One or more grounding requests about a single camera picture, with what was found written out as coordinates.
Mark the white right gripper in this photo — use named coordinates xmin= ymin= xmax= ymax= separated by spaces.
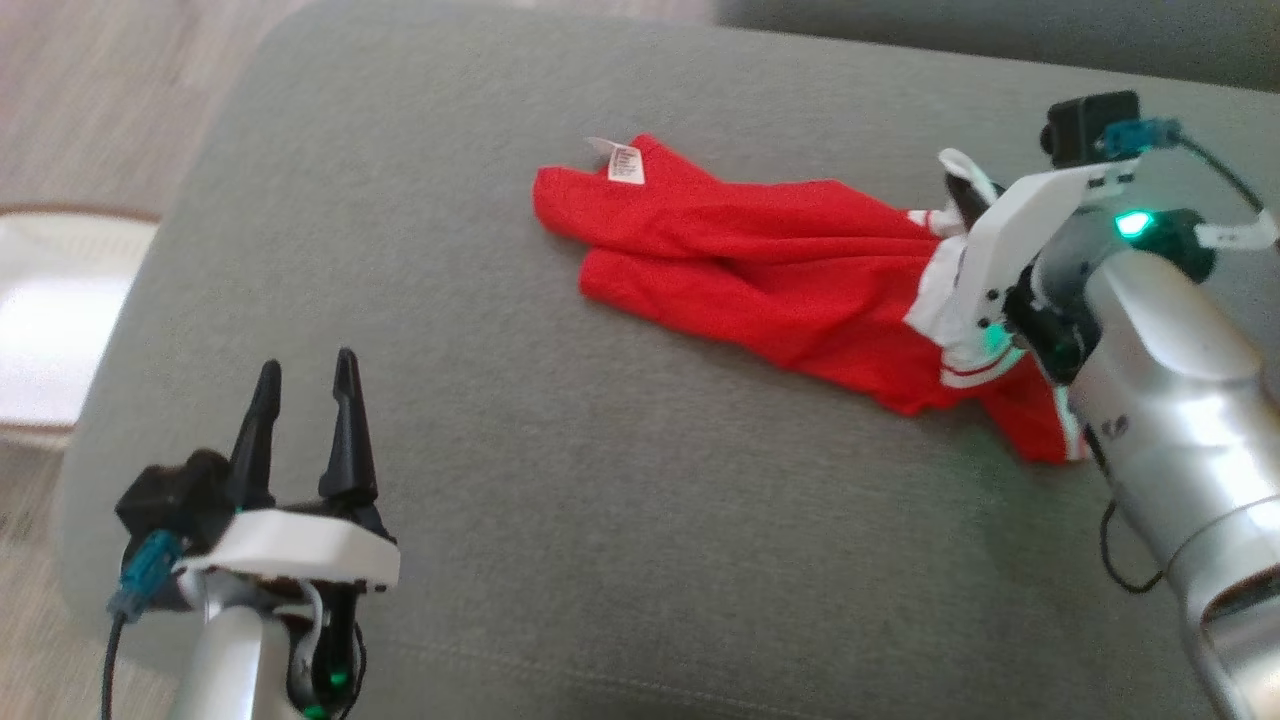
xmin=944 ymin=158 xmax=1143 ymax=353

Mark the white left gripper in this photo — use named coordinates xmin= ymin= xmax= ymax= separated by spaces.
xmin=175 ymin=347 xmax=402 ymax=594

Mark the red basketball shorts white stripe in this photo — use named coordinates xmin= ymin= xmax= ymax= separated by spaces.
xmin=532 ymin=133 xmax=1093 ymax=466

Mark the grey sofa backrest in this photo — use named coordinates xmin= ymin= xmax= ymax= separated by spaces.
xmin=715 ymin=0 xmax=1280 ymax=94

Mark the grey sofa seat cushion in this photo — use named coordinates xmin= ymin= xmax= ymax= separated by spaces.
xmin=55 ymin=0 xmax=1280 ymax=720

